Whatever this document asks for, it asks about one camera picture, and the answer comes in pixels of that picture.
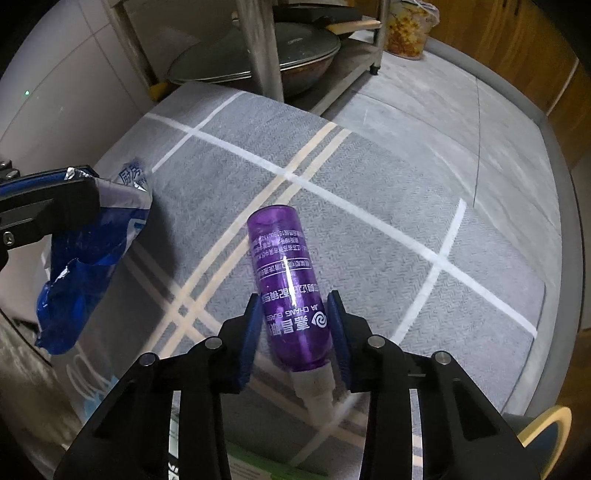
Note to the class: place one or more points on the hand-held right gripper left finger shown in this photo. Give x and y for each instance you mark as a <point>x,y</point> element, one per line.
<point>249,341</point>

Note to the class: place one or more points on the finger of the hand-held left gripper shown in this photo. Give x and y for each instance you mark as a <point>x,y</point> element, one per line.
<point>69,203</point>
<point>41,179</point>

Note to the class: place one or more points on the black pan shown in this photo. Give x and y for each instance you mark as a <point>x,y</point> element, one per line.
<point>314,14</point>

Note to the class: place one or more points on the floral printed bag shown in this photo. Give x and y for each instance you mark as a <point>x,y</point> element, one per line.
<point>406,32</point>

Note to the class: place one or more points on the purple spray bottle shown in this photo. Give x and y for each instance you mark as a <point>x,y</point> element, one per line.
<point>286,286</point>

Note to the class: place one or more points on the blue silver wet wipes packet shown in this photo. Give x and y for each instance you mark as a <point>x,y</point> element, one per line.
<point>78,286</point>

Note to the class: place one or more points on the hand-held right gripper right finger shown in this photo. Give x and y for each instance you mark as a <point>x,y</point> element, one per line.
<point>339,341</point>

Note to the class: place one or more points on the metal kitchen rack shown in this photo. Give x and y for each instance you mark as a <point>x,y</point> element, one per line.
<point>258,27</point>

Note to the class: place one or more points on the metal wok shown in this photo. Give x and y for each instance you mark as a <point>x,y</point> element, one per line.
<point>307,82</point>

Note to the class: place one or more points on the wooden cabinet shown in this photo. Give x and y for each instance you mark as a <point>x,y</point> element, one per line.
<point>531,69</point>

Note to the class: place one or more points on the grey checked mat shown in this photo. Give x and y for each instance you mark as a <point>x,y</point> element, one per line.
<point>369,258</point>

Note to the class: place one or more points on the yellow brush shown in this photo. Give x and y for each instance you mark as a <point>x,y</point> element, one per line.
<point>159,91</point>

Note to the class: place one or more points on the wooden board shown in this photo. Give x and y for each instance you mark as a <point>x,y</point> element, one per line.
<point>355,25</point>

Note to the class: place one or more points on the dark pot with lid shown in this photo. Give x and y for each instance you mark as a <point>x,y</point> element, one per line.
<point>258,55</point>

